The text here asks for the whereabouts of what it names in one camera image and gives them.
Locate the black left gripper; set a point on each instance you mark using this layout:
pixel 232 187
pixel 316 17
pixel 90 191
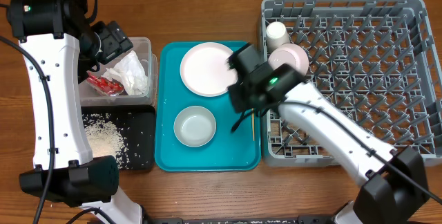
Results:
pixel 116 42

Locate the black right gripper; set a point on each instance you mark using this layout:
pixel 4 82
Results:
pixel 240 103

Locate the wooden chopstick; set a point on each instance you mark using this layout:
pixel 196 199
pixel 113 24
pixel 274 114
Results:
pixel 253 124

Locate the white napkin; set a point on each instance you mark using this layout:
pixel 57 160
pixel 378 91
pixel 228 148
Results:
pixel 130 73

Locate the red snack wrapper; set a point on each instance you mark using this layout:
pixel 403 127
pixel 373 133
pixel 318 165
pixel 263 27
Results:
pixel 104 86

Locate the grey bowl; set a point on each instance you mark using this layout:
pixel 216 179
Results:
pixel 194 126

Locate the pink bowl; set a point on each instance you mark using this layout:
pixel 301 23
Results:
pixel 292 55

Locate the pale green cup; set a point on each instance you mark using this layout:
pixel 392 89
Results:
pixel 276 36

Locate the white rice pile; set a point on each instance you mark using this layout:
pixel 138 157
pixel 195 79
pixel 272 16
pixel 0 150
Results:
pixel 108 135

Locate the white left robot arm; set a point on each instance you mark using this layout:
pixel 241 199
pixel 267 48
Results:
pixel 61 42

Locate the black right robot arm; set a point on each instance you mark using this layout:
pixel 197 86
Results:
pixel 393 184

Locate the grey dishwasher rack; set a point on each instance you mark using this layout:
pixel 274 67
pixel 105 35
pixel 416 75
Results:
pixel 376 60

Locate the teal plastic tray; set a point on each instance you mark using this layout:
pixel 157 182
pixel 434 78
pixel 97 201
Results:
pixel 226 151

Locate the clear plastic bin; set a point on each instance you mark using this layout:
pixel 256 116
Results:
pixel 142 46

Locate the pink plate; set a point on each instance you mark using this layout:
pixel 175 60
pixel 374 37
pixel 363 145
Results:
pixel 205 71

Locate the black tray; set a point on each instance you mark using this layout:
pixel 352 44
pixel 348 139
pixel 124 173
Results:
pixel 142 138

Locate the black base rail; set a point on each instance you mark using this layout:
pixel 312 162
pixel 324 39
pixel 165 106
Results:
pixel 305 219

